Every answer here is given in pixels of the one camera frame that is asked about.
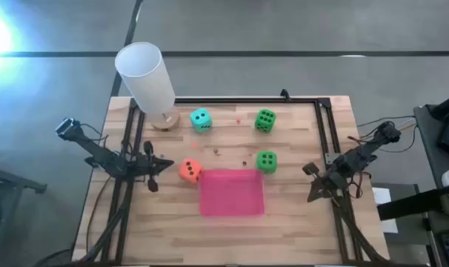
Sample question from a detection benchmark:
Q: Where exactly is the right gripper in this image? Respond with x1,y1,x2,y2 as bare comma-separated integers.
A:
302,161,342,202

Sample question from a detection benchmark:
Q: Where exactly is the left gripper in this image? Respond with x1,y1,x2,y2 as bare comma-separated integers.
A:
135,140,175,194

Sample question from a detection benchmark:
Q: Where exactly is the orange foam die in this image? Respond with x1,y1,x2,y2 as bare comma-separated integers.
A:
178,157,204,185

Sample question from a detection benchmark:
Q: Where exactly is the cyan foam die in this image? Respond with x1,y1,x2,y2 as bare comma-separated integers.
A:
189,108,213,134

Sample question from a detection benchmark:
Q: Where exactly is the green foam die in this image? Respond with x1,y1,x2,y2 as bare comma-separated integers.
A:
254,108,278,134
255,150,279,175

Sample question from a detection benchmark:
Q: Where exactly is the white paper sheet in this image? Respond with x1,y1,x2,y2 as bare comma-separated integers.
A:
371,186,399,234

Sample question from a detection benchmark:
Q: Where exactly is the pink plastic bin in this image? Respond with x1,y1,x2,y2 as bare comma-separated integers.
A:
199,168,266,217

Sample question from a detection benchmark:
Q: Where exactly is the white shade table lamp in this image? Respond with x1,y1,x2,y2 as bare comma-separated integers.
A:
114,41,182,131

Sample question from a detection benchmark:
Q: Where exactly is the black bar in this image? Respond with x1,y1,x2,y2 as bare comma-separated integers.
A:
376,184,449,222

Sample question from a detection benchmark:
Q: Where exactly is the dark grey table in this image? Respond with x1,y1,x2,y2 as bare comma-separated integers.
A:
412,103,449,267

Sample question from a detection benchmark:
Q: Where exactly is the dark metal stand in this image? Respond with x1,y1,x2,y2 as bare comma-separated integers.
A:
0,158,48,260

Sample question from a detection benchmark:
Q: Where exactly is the black tube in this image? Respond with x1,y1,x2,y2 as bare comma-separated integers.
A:
430,90,449,120

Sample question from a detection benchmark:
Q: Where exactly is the silver metal bracket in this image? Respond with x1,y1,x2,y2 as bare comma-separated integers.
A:
324,151,340,166

